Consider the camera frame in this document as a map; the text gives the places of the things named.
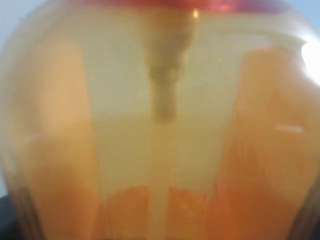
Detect orange dish soap pump bottle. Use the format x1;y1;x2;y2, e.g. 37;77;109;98
0;0;320;240

